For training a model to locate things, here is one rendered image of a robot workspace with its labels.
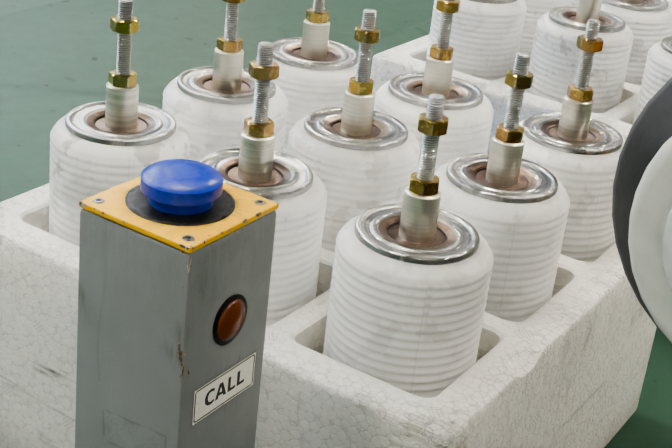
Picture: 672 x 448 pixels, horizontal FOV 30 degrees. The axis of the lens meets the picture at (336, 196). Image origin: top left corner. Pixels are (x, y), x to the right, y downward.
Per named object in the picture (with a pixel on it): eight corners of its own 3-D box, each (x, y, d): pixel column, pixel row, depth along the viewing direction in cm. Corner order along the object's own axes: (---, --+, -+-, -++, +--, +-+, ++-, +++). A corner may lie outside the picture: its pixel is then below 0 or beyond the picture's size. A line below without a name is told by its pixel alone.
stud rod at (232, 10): (225, 66, 96) (232, -31, 93) (236, 69, 96) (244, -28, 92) (219, 69, 95) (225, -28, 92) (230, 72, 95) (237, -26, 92)
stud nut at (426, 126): (446, 138, 72) (448, 125, 71) (416, 134, 72) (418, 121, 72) (446, 126, 74) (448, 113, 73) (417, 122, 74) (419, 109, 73)
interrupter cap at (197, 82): (191, 68, 100) (192, 59, 100) (284, 82, 99) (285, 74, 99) (164, 98, 93) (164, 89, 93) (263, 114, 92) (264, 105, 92)
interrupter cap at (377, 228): (491, 271, 73) (493, 260, 73) (364, 267, 72) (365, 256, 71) (462, 214, 80) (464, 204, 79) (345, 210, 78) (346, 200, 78)
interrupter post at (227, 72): (215, 83, 97) (217, 42, 96) (245, 87, 97) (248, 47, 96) (207, 92, 95) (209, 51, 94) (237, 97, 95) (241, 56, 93)
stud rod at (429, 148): (427, 219, 75) (445, 100, 71) (411, 216, 75) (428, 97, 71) (428, 212, 75) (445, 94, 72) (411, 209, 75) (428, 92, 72)
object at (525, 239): (515, 456, 87) (561, 222, 79) (382, 420, 89) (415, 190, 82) (537, 387, 95) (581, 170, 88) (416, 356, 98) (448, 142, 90)
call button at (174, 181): (237, 211, 62) (240, 173, 62) (185, 236, 59) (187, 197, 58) (175, 186, 64) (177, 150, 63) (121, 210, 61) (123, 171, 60)
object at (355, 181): (278, 307, 102) (298, 99, 95) (394, 323, 102) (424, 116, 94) (259, 369, 94) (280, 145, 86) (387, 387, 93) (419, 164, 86)
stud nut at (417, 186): (437, 198, 73) (439, 185, 73) (408, 194, 73) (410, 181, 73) (437, 185, 75) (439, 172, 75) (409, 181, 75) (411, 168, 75)
